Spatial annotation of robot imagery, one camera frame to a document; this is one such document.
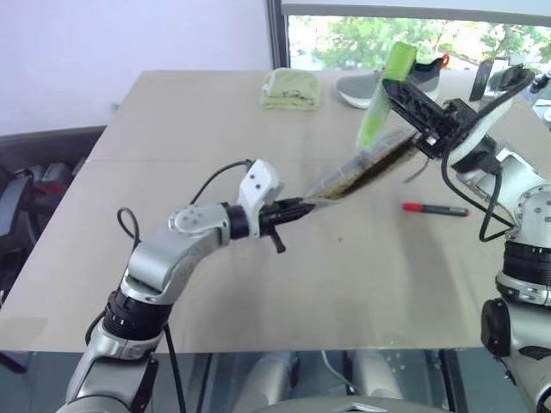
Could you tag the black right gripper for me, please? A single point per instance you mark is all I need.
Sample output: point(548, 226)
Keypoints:
point(447, 125)

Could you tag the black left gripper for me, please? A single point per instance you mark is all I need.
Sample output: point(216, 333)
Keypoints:
point(271, 217)

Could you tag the green marker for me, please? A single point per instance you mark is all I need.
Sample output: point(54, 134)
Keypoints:
point(387, 94)

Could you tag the clear plastic zip bag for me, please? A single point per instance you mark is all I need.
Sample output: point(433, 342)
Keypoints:
point(370, 165)

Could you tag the red and black marker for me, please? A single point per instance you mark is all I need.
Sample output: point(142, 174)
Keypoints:
point(435, 209)

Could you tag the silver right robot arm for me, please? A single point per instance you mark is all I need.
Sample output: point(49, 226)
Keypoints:
point(529, 202)

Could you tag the grey sneaker with white sole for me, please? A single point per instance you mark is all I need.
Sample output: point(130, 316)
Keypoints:
point(353, 86)

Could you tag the black flat panel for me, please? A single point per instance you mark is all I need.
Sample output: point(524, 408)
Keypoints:
point(481, 79)

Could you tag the grey roller blind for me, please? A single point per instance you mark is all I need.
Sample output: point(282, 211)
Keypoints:
point(417, 6)

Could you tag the folded green towel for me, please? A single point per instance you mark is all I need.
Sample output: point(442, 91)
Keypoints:
point(290, 90)

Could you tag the grey background equipment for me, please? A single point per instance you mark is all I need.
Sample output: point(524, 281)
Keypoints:
point(540, 81)

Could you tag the silver left robot thigh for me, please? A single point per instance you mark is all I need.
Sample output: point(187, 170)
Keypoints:
point(269, 378)

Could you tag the silver robot thigh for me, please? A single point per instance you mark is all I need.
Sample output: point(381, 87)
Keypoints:
point(372, 378)
point(269, 378)

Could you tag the silver right robot thigh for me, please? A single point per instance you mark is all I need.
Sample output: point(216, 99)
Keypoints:
point(372, 378)

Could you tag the grey robot torso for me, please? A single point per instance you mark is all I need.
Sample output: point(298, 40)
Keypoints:
point(348, 406)

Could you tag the red and black equipment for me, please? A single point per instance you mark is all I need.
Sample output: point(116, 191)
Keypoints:
point(51, 174)

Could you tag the dark grey bench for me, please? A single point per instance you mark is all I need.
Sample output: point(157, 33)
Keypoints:
point(47, 139)

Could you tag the black chair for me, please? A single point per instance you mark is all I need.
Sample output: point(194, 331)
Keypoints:
point(17, 202)

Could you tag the black table leg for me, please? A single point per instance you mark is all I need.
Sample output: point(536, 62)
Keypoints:
point(10, 361)

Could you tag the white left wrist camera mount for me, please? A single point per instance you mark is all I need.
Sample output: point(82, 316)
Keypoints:
point(258, 183)

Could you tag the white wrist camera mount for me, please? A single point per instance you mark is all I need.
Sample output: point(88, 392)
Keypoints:
point(482, 129)
point(258, 183)

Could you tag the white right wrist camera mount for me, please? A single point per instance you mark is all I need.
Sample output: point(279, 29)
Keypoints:
point(482, 129)

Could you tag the dark window frame post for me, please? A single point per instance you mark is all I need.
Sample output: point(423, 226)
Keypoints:
point(275, 32)

